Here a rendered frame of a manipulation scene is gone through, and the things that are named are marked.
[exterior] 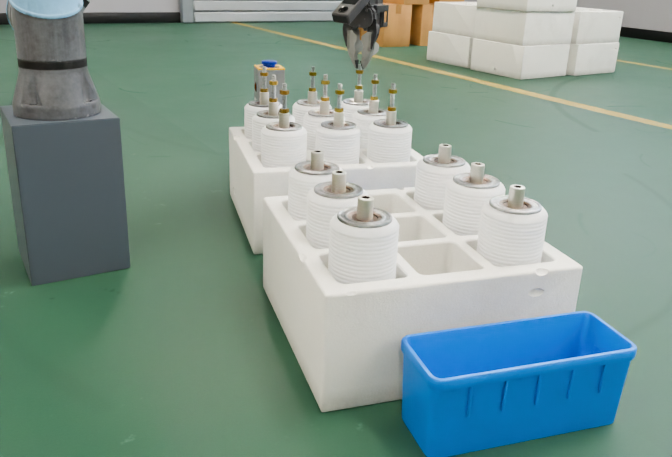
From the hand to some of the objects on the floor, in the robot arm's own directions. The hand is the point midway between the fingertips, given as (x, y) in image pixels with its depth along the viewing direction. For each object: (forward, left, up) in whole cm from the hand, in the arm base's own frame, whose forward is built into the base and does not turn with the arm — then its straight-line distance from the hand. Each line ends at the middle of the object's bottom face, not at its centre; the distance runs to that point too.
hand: (358, 63), depth 165 cm
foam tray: (-28, -59, -35) cm, 74 cm away
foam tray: (-14, -8, -35) cm, 38 cm away
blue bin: (-29, -87, -35) cm, 98 cm away
